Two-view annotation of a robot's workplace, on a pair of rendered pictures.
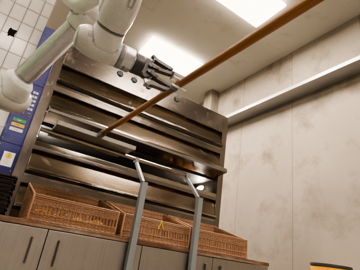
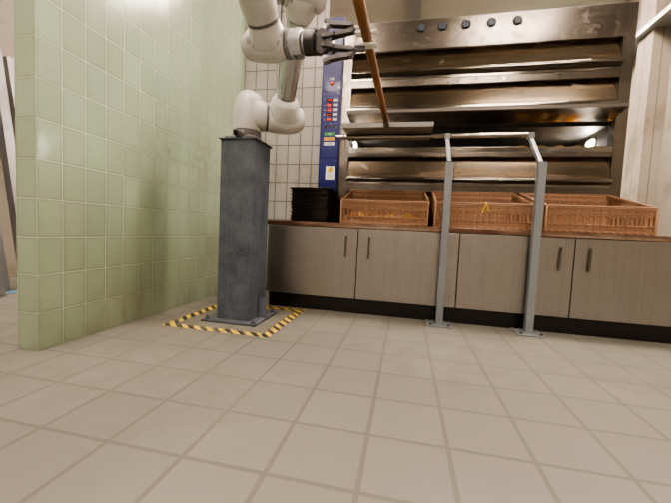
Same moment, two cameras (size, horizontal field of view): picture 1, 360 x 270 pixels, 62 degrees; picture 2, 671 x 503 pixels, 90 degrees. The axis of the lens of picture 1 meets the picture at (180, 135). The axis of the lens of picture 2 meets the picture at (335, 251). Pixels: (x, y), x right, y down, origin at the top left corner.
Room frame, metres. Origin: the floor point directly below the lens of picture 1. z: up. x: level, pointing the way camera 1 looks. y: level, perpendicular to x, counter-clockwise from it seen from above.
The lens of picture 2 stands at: (0.16, -0.64, 0.53)
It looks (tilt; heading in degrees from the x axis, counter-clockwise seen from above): 4 degrees down; 42
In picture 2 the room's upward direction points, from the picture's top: 3 degrees clockwise
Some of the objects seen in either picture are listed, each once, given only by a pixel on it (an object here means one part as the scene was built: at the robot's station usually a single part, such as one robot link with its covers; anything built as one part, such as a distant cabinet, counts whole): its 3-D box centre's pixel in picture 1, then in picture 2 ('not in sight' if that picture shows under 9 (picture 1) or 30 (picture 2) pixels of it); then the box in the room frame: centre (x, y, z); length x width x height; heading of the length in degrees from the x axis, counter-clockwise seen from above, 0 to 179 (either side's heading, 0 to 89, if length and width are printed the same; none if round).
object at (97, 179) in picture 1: (136, 188); (468, 169); (2.64, 0.31, 1.02); 1.79 x 0.11 x 0.19; 120
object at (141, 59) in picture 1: (143, 67); (318, 42); (0.94, 0.17, 1.13); 0.09 x 0.07 x 0.08; 120
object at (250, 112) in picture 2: not in sight; (249, 112); (1.25, 1.03, 1.17); 0.18 x 0.16 x 0.22; 150
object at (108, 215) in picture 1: (69, 207); (385, 205); (2.13, 0.67, 0.72); 0.56 x 0.49 x 0.28; 121
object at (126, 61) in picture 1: (125, 58); (296, 44); (0.90, 0.24, 1.13); 0.09 x 0.06 x 0.09; 30
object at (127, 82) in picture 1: (154, 95); (477, 32); (2.66, 0.33, 1.99); 1.80 x 0.08 x 0.21; 120
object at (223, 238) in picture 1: (205, 235); (578, 211); (2.71, -0.36, 0.72); 0.56 x 0.49 x 0.28; 121
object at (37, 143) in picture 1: (137, 173); (469, 150); (2.66, 0.32, 1.16); 1.80 x 0.06 x 0.04; 120
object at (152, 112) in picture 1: (151, 111); (476, 59); (2.64, 0.31, 1.80); 1.79 x 0.11 x 0.19; 120
